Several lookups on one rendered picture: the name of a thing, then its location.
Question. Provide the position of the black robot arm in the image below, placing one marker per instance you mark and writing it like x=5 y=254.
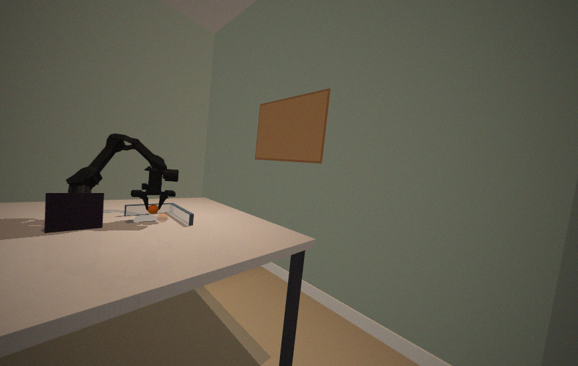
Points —
x=86 y=178

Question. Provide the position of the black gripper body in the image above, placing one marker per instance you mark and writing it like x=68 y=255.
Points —
x=154 y=188

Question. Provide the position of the grey l-shaped wall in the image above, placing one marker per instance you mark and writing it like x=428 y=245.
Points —
x=191 y=218

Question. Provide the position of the clear low corner wall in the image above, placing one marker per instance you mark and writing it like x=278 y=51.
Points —
x=165 y=208

